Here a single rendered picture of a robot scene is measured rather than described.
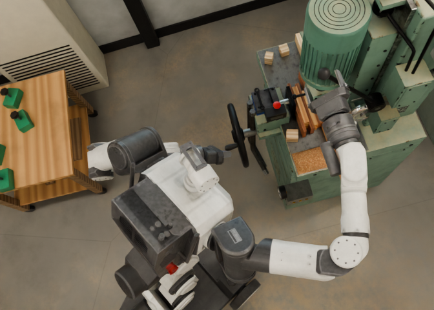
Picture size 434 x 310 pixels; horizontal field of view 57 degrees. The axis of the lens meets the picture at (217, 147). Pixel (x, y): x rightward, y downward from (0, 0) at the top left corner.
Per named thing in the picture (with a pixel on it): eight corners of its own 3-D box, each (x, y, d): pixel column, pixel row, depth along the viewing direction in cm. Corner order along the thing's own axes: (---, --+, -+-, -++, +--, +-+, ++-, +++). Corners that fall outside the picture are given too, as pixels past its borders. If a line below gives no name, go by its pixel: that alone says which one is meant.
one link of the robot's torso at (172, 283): (174, 301, 178) (169, 278, 138) (149, 271, 184) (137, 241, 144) (199, 277, 184) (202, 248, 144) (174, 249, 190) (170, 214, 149)
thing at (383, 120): (364, 113, 155) (371, 99, 144) (382, 108, 155) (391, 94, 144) (373, 135, 152) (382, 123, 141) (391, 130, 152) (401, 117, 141)
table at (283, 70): (236, 63, 184) (235, 56, 178) (301, 45, 183) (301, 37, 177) (273, 188, 162) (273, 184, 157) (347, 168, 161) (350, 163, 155)
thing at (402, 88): (382, 88, 138) (394, 65, 124) (407, 81, 137) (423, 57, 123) (391, 110, 135) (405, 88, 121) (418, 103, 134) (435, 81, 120)
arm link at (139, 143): (111, 173, 126) (136, 166, 117) (99, 147, 125) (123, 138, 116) (138, 159, 135) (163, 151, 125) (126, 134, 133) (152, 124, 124)
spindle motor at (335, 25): (292, 54, 142) (298, -8, 113) (341, 41, 141) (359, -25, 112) (308, 97, 135) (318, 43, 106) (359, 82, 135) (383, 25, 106)
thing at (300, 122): (286, 90, 170) (287, 83, 164) (289, 90, 170) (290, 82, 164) (302, 137, 162) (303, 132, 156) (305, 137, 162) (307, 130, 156)
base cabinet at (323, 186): (264, 143, 258) (262, 91, 192) (352, 119, 256) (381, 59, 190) (285, 210, 242) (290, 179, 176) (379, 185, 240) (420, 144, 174)
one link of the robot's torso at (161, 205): (163, 312, 122) (178, 268, 95) (98, 231, 134) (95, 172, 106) (230, 253, 138) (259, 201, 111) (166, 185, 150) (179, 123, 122)
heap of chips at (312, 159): (291, 154, 160) (292, 150, 156) (325, 144, 159) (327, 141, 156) (298, 174, 157) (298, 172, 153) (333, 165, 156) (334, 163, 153)
